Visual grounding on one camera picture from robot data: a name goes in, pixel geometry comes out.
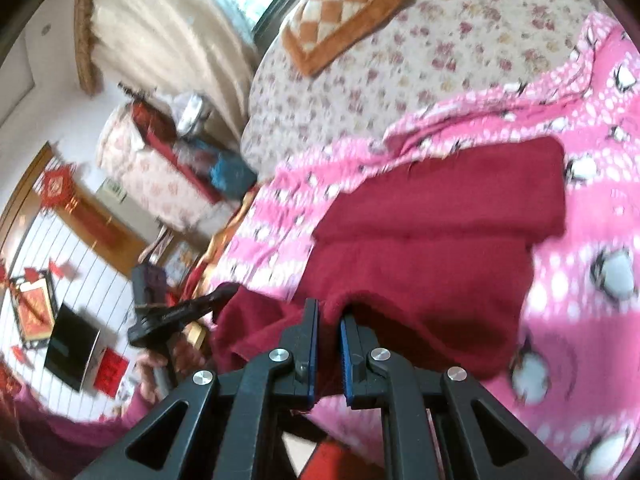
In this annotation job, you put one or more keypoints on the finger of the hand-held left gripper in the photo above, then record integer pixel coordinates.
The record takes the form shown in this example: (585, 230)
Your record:
(200, 306)

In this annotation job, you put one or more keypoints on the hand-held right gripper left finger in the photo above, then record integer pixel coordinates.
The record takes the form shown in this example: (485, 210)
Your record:
(314, 347)

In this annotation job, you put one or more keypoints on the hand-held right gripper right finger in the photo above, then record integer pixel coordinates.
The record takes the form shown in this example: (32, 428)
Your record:
(346, 360)

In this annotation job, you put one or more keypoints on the dark red sweater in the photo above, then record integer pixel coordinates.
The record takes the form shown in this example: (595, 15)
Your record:
(425, 260)

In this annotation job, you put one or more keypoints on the person's left forearm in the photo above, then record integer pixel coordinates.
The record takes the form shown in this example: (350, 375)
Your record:
(75, 430)

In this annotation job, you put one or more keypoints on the person's left hand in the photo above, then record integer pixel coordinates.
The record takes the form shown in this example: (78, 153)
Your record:
(150, 367)

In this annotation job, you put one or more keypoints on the yellow cloth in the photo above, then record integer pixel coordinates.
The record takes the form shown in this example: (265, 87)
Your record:
(224, 235)

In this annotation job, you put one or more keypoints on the red paper square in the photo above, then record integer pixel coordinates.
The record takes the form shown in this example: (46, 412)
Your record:
(111, 372)

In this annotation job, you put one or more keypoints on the black television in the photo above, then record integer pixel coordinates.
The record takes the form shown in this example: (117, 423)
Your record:
(70, 347)

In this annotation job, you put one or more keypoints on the floral covered armchair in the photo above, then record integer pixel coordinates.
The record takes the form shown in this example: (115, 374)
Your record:
(145, 175)

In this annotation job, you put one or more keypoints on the red framed picture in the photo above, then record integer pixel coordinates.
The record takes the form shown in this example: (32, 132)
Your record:
(32, 310)

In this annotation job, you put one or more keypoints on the blue plastic bag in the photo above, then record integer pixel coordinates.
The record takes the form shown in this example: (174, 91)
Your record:
(232, 175)

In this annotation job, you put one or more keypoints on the red cloth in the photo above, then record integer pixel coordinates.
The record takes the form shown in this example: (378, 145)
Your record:
(160, 130)

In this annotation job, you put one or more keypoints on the silver pot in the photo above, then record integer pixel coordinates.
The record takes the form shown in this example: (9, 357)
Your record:
(190, 112)

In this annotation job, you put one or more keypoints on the pink penguin print blanket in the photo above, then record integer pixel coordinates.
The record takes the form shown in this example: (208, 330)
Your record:
(575, 260)

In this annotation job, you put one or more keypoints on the beige curtain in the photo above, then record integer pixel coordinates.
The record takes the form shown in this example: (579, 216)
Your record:
(165, 30)

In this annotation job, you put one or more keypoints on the floral bedsheet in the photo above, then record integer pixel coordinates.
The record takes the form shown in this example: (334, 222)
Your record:
(400, 60)

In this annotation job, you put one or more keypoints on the orange patterned cushion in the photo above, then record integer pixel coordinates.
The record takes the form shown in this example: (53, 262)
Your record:
(345, 15)

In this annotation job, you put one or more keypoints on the red knot wall decoration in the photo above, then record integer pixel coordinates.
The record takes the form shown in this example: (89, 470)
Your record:
(57, 187)

